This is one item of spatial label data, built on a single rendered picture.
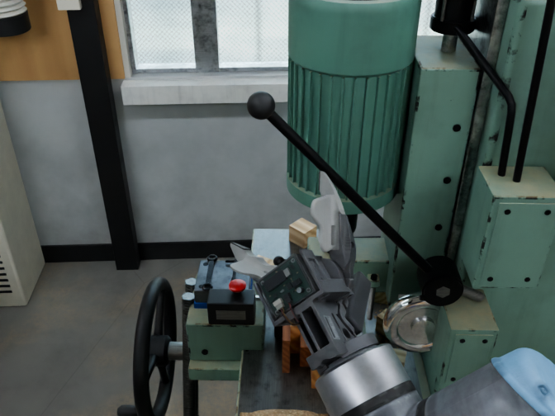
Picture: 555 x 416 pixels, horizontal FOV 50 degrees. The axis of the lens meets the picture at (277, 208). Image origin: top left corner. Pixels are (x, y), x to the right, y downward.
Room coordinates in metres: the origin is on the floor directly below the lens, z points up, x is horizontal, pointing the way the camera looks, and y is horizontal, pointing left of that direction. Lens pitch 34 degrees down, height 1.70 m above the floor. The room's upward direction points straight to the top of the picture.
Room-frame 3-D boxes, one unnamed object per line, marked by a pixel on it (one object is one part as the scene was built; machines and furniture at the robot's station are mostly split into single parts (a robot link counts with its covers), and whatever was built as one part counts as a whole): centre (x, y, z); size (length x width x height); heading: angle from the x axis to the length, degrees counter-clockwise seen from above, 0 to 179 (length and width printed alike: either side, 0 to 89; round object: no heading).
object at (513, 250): (0.66, -0.31, 1.22); 0.09 x 0.08 x 0.15; 89
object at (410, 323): (0.69, -0.23, 1.02); 0.12 x 0.03 x 0.12; 89
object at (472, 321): (0.66, -0.28, 1.02); 0.09 x 0.07 x 0.12; 179
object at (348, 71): (0.82, -0.10, 1.35); 0.18 x 0.18 x 0.31
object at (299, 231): (1.07, -0.06, 0.92); 0.05 x 0.04 x 0.04; 46
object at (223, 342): (0.81, 0.09, 0.91); 0.15 x 0.14 x 0.09; 179
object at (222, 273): (0.81, 0.09, 0.99); 0.13 x 0.11 x 0.06; 179
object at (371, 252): (0.82, -0.12, 1.03); 0.14 x 0.07 x 0.09; 89
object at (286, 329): (0.79, -0.02, 0.94); 0.20 x 0.01 x 0.08; 179
